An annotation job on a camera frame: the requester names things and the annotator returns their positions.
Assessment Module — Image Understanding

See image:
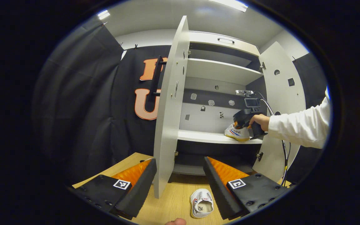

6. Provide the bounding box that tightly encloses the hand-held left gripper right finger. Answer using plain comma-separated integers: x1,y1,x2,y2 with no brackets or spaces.
203,156,290,220

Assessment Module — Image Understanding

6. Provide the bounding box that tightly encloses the white canvas shoe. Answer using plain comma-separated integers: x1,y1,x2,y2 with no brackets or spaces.
224,123,251,142
190,188,214,218

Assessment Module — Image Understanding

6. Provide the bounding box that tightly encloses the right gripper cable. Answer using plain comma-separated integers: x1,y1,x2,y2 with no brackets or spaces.
257,91,292,187

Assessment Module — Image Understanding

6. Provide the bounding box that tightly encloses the white shoe cabinet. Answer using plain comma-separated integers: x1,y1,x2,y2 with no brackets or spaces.
172,31,266,176

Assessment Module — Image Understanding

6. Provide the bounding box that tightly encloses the large ceiling light panel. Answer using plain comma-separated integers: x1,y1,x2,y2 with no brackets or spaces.
210,0,248,13

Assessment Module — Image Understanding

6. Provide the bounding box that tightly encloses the shoe cabinet door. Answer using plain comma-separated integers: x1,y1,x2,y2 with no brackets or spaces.
252,42,307,183
149,16,190,199

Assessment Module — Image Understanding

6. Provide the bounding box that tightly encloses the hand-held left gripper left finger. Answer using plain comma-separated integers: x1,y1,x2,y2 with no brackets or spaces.
72,158,157,221

